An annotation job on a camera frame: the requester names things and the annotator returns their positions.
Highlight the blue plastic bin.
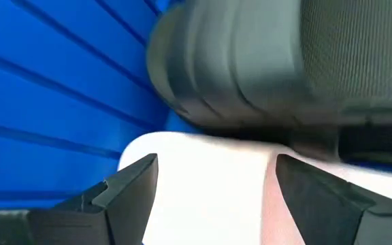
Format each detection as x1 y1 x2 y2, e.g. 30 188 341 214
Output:
0 0 392 212

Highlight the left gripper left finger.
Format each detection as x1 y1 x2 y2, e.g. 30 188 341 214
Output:
0 152 160 245

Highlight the pink rubber slide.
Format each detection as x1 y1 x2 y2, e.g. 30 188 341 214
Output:
116 131 392 245

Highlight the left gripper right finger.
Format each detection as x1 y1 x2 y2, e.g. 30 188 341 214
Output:
275 153 392 245

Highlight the black rubber slide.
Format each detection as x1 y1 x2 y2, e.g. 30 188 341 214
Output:
146 0 392 165

